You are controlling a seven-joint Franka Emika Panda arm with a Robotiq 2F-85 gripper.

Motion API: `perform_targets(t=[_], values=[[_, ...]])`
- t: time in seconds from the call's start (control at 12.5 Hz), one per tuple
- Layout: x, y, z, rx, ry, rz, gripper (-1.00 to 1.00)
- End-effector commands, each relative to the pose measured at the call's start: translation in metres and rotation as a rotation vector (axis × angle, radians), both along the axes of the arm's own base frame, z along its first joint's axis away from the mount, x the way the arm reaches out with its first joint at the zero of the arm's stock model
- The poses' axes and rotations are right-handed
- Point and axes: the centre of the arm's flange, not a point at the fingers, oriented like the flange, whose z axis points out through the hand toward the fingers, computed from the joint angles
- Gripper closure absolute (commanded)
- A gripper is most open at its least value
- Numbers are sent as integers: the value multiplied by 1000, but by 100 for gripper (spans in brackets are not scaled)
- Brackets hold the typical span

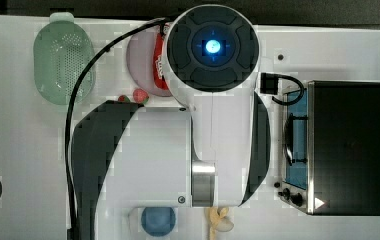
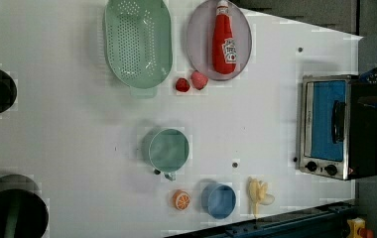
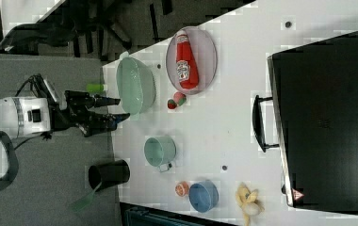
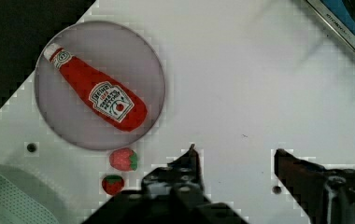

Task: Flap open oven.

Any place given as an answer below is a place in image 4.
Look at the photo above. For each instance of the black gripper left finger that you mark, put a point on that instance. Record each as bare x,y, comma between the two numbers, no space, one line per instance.
184,171

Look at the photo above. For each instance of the red plush strawberry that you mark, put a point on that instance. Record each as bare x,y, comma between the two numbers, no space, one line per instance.
112,184

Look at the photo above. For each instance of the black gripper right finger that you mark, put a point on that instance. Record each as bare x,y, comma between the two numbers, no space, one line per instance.
326,195

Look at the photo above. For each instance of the pink plush strawberry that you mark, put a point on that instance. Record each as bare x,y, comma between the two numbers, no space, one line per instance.
123,159

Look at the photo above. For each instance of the green perforated colander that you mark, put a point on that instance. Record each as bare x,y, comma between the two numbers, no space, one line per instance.
25,199

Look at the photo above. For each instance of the red plush ketchup bottle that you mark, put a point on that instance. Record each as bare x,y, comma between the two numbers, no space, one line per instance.
105,96

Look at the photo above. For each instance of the grey round plate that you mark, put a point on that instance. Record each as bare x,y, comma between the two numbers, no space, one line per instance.
116,51

